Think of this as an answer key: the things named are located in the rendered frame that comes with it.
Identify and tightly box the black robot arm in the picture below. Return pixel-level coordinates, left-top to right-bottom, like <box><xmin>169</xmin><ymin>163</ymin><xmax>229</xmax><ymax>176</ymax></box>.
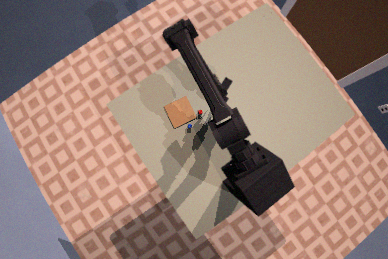
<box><xmin>162</xmin><ymin>18</ymin><xmax>269</xmax><ymax>180</ymax></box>

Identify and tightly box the orange mat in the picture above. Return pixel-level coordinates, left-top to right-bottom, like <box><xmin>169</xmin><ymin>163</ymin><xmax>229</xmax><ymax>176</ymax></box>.
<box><xmin>164</xmin><ymin>96</ymin><xmax>197</xmax><ymax>128</ymax></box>

